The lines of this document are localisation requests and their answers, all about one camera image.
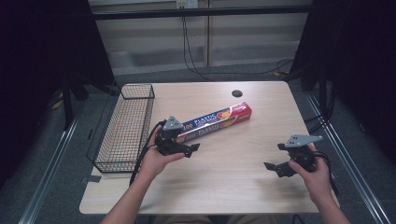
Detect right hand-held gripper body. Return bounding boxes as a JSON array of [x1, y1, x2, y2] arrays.
[[277, 133, 324, 174]]

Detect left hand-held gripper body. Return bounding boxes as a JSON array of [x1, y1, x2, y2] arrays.
[[154, 115, 188, 157]]

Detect red blue plastic wrap box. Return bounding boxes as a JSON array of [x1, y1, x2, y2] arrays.
[[175, 101, 253, 145]]

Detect person's left hand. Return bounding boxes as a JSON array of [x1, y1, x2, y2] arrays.
[[138, 133, 187, 182]]

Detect person's right hand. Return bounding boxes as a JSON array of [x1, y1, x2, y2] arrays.
[[288, 144, 334, 203]]

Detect black metal stand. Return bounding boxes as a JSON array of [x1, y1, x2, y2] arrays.
[[61, 79, 75, 131]]

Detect black curtain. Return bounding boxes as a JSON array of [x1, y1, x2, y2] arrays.
[[289, 0, 396, 164], [0, 0, 116, 189]]

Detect black horizontal metal bar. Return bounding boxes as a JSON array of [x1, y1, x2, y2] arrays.
[[92, 5, 313, 21]]

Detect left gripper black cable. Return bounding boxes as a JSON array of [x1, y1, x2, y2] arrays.
[[128, 119, 168, 187]]

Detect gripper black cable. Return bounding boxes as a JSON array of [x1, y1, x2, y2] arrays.
[[128, 119, 168, 187], [311, 150, 340, 197]]

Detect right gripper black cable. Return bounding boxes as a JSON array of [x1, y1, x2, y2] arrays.
[[311, 150, 340, 197]]

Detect bundle of black floor cables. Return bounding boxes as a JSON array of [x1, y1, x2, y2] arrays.
[[304, 87, 337, 135]]

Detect black wire mesh basket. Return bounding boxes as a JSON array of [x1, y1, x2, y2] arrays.
[[86, 83, 156, 174]]

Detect silver metal floor rail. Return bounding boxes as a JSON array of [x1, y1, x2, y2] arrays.
[[305, 91, 392, 224], [18, 113, 82, 224]]

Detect long black hanging cable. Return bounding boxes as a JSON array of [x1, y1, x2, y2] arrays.
[[181, 15, 294, 82]]

